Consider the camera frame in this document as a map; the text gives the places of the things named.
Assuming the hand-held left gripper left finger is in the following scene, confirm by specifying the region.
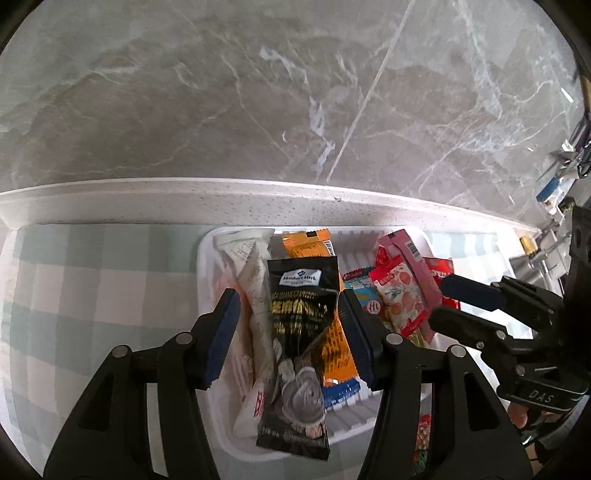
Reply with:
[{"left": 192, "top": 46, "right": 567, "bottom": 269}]
[{"left": 44, "top": 288, "right": 242, "bottom": 480}]

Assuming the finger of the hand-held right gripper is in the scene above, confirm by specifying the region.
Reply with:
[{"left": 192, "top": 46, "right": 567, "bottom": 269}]
[
  {"left": 440, "top": 274, "right": 563, "bottom": 325},
  {"left": 429, "top": 306, "right": 542, "bottom": 385}
]

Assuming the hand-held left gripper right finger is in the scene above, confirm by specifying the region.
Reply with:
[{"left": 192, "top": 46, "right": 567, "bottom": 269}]
[{"left": 337, "top": 290, "right": 534, "bottom": 480}]

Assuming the light blue snack packet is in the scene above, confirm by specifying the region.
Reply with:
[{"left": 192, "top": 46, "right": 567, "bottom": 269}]
[{"left": 342, "top": 267, "right": 385, "bottom": 324}]

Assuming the dark blue snack packet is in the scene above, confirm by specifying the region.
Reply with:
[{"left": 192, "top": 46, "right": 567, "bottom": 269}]
[{"left": 322, "top": 377, "right": 362, "bottom": 410}]

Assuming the red white peach packet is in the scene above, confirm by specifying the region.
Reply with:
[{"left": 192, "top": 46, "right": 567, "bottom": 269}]
[{"left": 369, "top": 256, "right": 431, "bottom": 341}]

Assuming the black snack packet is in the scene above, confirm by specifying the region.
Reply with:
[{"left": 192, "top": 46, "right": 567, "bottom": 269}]
[{"left": 256, "top": 256, "right": 345, "bottom": 462}]

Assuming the long pale pink packet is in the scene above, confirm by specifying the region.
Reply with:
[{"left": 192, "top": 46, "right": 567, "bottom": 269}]
[{"left": 378, "top": 229, "right": 445, "bottom": 344}]

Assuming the white plastic tray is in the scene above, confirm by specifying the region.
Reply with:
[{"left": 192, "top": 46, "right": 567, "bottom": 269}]
[{"left": 196, "top": 225, "right": 435, "bottom": 462}]

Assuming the orange snack packet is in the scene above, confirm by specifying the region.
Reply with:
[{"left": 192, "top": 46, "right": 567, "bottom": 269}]
[{"left": 281, "top": 229, "right": 362, "bottom": 389}]

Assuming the person's right hand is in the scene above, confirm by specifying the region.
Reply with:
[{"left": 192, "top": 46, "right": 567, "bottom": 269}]
[{"left": 507, "top": 401, "right": 530, "bottom": 431}]

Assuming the white snack packet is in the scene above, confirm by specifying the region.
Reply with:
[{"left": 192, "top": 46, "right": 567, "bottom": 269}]
[{"left": 216, "top": 231, "right": 278, "bottom": 442}]

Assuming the metal faucet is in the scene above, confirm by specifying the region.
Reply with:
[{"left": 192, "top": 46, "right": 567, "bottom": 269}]
[{"left": 526, "top": 228, "right": 573, "bottom": 278}]

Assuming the red green snack packet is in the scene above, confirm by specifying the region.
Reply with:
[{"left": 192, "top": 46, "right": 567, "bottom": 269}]
[{"left": 410, "top": 413, "right": 434, "bottom": 478}]

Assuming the blue yellow pack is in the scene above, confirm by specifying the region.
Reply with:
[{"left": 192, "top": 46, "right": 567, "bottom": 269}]
[{"left": 536, "top": 176, "right": 563, "bottom": 205}]

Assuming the green white checked tablecloth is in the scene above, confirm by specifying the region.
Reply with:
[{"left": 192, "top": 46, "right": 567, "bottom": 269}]
[{"left": 0, "top": 222, "right": 523, "bottom": 480}]

